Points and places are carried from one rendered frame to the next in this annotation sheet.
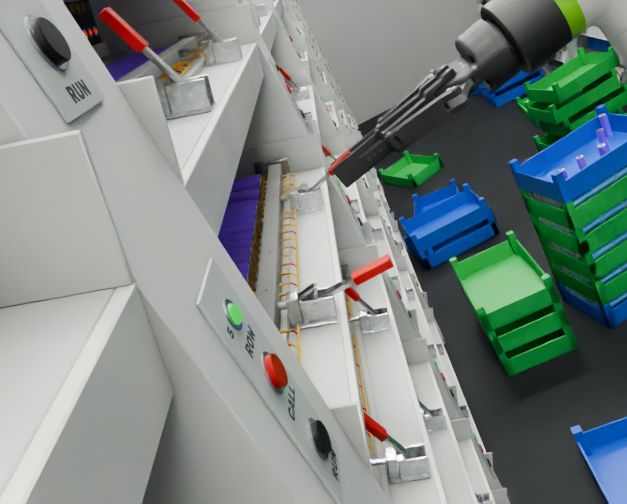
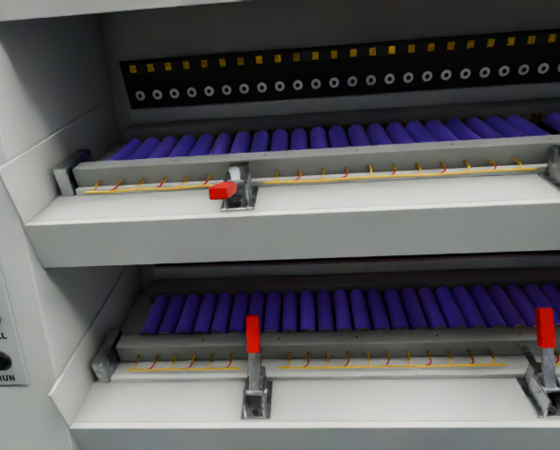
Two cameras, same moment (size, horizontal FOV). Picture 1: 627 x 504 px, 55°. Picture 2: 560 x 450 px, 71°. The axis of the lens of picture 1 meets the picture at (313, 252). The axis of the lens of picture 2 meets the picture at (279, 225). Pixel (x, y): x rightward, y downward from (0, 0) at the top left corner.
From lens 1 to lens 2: 58 cm
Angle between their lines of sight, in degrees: 79
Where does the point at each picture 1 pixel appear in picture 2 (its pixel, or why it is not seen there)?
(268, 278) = (289, 154)
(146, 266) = not seen: outside the picture
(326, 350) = (179, 206)
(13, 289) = not seen: outside the picture
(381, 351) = (474, 398)
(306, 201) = (559, 170)
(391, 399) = (371, 398)
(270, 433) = not seen: outside the picture
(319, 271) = (343, 199)
